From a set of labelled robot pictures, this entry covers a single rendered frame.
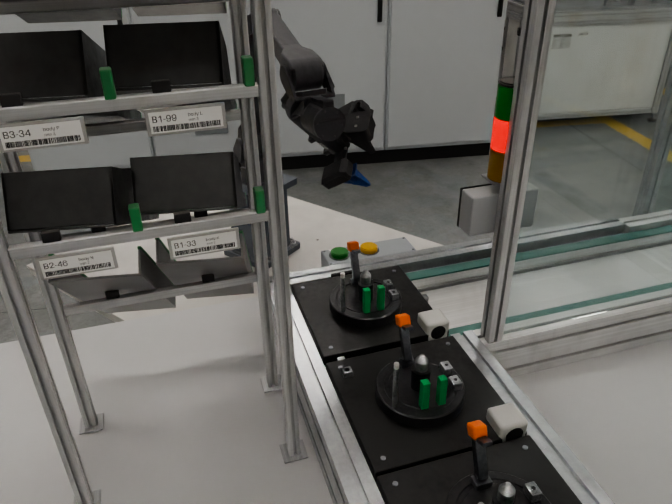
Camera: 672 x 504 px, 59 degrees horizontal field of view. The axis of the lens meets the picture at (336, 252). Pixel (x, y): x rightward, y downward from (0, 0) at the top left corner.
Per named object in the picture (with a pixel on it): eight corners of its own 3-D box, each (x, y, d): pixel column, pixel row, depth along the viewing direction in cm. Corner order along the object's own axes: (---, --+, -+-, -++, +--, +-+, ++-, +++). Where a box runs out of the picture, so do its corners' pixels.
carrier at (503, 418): (326, 371, 103) (324, 312, 97) (452, 343, 109) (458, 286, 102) (374, 483, 83) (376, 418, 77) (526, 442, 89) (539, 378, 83)
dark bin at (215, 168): (171, 211, 104) (167, 168, 104) (246, 205, 106) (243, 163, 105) (135, 215, 77) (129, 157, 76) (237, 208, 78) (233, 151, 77)
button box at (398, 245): (321, 272, 140) (320, 249, 137) (404, 257, 145) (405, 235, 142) (329, 288, 134) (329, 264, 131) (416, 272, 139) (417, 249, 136)
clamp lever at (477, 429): (471, 476, 78) (465, 422, 77) (484, 472, 79) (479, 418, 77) (484, 490, 75) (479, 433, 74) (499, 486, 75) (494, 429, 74)
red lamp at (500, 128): (484, 144, 95) (488, 114, 93) (512, 140, 96) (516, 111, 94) (500, 155, 91) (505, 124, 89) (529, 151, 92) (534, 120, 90)
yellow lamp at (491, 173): (481, 173, 98) (484, 145, 95) (508, 169, 99) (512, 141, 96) (497, 185, 94) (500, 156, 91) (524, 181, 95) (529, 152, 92)
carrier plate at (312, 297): (291, 292, 124) (290, 283, 123) (398, 272, 130) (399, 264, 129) (323, 365, 104) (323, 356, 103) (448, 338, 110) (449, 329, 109)
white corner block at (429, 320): (415, 329, 113) (417, 311, 111) (437, 324, 114) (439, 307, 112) (426, 344, 109) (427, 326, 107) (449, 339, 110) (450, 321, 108)
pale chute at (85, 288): (105, 313, 112) (105, 290, 113) (176, 307, 114) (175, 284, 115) (47, 282, 85) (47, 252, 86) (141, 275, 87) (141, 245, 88)
